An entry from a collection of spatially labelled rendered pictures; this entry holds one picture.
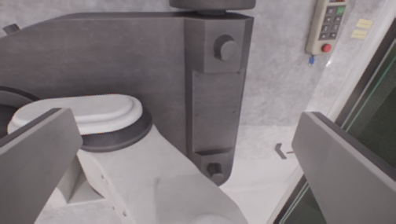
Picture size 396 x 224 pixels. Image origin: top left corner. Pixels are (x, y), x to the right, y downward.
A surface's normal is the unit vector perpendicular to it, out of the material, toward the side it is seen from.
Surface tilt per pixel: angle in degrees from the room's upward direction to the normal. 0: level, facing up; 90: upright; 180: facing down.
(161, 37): 0
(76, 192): 90
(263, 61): 0
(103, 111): 90
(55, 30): 0
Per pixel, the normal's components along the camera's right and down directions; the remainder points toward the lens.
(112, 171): 0.01, -0.85
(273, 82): 0.19, 0.51
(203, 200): -0.07, -0.99
